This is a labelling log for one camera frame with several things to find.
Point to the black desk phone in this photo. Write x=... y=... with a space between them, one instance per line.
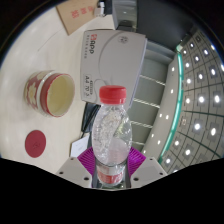
x=88 y=116

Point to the black power adapter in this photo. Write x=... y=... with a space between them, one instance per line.
x=101 y=5

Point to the clear red-capped water bottle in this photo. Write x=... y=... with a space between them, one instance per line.
x=111 y=133

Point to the red and cream mug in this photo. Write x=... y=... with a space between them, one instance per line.
x=36 y=93

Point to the group of round ceiling lights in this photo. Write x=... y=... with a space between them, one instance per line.
x=201 y=99

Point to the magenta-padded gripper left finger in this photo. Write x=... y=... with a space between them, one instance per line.
x=71 y=170

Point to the white paper ream box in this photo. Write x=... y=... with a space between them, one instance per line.
x=113 y=63

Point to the flat round red coaster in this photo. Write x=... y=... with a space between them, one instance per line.
x=35 y=144

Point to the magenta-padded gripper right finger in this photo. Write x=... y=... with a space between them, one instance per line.
x=146 y=170

